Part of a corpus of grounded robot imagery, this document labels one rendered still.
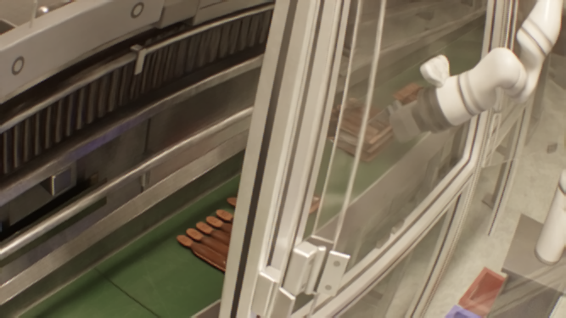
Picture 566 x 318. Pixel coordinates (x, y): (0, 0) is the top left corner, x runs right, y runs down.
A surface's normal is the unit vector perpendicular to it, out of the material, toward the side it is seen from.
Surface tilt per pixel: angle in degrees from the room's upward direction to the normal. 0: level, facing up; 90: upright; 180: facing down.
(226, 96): 90
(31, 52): 90
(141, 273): 2
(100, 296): 2
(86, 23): 90
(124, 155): 90
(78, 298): 2
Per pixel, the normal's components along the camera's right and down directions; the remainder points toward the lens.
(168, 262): 0.14, -0.83
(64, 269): 0.80, 0.41
